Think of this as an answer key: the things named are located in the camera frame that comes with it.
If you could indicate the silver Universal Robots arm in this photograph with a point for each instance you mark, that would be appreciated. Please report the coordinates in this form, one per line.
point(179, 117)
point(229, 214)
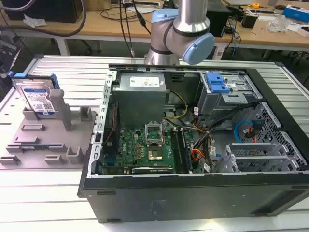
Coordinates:
point(186, 26)

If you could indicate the silver disk bay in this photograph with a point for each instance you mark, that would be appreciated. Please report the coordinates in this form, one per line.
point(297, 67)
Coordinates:
point(256, 157)

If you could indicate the hard disk in blue carrier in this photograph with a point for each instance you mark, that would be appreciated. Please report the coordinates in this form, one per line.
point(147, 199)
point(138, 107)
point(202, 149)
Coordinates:
point(36, 95)

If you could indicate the grey power supply unit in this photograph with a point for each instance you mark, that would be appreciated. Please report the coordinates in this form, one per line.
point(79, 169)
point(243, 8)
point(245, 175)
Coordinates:
point(140, 96)

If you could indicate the green motherboard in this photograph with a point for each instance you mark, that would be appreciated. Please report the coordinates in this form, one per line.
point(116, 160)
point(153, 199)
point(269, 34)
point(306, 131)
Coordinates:
point(144, 149)

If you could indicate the black RAM slots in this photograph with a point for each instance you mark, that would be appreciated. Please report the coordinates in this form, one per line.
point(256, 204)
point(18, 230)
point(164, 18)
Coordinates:
point(181, 151)

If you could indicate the blue drive bay latch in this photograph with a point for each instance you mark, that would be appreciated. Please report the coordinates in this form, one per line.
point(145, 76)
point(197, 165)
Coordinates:
point(216, 82)

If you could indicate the silver optical drive cage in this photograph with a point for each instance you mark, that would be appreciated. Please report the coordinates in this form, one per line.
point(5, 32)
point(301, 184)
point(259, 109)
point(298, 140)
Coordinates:
point(227, 96)

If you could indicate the black open PC case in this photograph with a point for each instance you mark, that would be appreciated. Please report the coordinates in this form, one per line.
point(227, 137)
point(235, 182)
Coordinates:
point(193, 188)

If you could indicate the wooden desk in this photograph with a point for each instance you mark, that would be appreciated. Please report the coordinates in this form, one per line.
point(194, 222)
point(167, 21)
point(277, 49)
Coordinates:
point(154, 26)

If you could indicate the grey parts rack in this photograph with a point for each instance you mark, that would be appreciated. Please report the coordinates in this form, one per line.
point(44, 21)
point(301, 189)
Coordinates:
point(48, 135)

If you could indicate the black computer under desk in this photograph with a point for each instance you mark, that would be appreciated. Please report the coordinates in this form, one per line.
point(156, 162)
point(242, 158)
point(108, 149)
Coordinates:
point(217, 21)

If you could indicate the RAM stick in rack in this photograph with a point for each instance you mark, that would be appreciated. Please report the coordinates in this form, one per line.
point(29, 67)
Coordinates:
point(33, 146)

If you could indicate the black box on desk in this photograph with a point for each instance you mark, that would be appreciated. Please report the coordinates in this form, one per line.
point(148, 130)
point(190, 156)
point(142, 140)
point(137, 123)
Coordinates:
point(41, 10)

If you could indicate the crumpled clear plastic bag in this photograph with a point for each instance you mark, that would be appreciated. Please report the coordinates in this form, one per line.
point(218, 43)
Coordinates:
point(280, 24)

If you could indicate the blue cardboard box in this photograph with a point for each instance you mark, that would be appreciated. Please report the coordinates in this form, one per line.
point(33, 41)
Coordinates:
point(296, 12)

